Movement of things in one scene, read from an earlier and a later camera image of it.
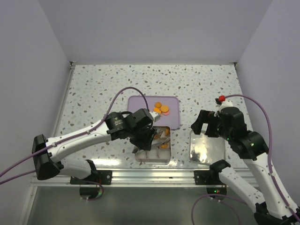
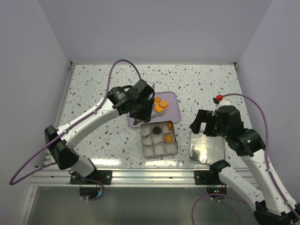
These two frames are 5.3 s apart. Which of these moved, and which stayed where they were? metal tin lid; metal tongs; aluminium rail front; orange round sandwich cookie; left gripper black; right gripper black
Moved: orange round sandwich cookie; left gripper black; metal tongs
Stayed: aluminium rail front; right gripper black; metal tin lid
